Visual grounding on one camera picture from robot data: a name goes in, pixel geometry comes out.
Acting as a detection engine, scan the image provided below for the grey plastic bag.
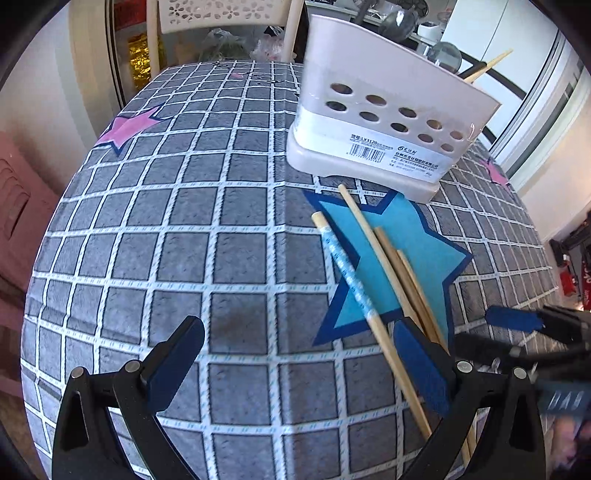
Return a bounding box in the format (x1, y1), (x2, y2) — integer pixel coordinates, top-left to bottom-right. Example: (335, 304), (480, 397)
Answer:
(202, 27), (297, 64)

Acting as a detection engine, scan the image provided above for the pink plastic chair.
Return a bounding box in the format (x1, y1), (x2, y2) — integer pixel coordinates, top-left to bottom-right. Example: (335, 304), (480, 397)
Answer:
(0, 131), (62, 297)

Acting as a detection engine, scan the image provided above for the white perforated utensil holder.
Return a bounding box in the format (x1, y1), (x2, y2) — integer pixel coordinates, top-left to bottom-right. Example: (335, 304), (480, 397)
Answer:
(285, 13), (502, 204)

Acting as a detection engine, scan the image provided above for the white perforated plastic chair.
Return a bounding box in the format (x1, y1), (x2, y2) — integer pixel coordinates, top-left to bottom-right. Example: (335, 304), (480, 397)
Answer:
(158, 0), (306, 62)

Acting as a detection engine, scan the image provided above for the plain wooden chopstick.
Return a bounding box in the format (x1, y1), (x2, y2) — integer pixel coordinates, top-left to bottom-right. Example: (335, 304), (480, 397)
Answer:
(373, 226), (435, 334)
(337, 183), (477, 465)
(462, 48), (515, 85)
(396, 250), (451, 352)

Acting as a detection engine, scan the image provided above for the white refrigerator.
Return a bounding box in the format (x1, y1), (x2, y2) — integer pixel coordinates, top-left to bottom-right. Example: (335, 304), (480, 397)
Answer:
(438, 0), (560, 80)

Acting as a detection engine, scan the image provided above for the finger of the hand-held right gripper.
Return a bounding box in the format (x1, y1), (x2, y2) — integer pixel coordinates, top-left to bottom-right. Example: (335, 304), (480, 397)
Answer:
(454, 333), (539, 371)
(485, 305), (591, 343)

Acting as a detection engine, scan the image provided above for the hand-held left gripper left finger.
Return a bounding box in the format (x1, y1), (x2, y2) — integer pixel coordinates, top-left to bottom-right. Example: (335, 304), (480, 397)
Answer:
(52, 316), (206, 480)

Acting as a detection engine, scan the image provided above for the blue patterned wooden chopstick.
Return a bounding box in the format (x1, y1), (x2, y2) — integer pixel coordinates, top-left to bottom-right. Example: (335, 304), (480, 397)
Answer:
(311, 211), (433, 440)

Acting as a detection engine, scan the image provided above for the gold foil bundle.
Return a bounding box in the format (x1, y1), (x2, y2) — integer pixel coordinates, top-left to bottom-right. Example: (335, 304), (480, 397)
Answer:
(128, 34), (161, 94)

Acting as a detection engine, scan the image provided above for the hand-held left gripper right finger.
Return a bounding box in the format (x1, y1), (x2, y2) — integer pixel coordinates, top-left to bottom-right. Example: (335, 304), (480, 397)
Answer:
(392, 319), (546, 480)

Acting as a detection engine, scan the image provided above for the red upright vacuum cleaner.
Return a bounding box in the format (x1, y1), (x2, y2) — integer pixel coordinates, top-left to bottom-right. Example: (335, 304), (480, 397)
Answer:
(549, 234), (591, 315)

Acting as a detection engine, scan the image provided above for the grey checked star tablecloth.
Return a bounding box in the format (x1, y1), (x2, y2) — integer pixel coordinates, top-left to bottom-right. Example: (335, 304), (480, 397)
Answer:
(20, 59), (556, 480)

